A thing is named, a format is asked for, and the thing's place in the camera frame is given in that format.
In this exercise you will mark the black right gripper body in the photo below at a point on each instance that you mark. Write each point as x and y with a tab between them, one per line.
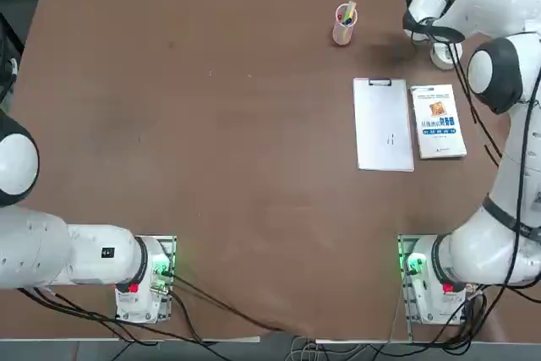
412	26

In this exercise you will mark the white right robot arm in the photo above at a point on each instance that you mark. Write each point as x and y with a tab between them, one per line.
498	6

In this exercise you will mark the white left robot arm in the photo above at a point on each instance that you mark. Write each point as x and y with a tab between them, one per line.
42	247

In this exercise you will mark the yellow-green highlighter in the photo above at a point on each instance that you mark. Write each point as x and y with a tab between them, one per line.
351	8

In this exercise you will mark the blue marker pen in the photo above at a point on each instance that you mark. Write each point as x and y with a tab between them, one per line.
348	21

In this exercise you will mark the pink translucent pen cup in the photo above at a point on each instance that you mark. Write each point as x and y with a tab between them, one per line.
342	35

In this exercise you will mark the white clipboard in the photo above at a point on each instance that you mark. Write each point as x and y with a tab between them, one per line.
382	124

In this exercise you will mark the white and blue book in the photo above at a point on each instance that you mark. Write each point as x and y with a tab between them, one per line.
439	141

